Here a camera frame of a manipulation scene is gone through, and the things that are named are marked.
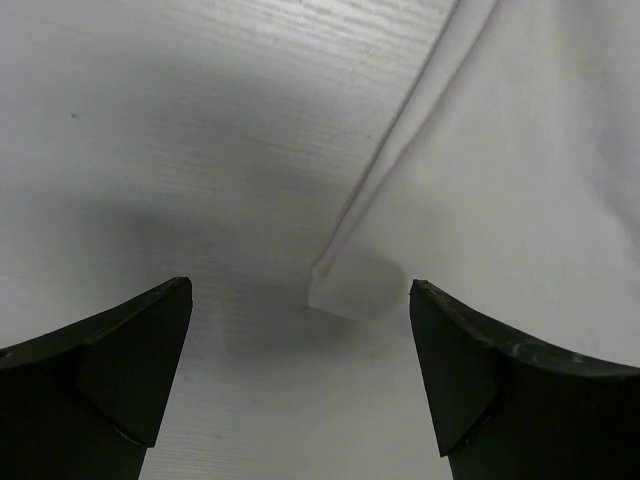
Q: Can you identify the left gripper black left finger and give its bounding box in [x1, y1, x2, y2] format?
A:
[1, 277, 193, 479]

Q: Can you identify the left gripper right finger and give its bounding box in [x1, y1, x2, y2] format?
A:
[409, 280, 639, 479]

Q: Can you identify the white t shirt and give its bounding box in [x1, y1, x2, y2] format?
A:
[309, 1, 639, 365]

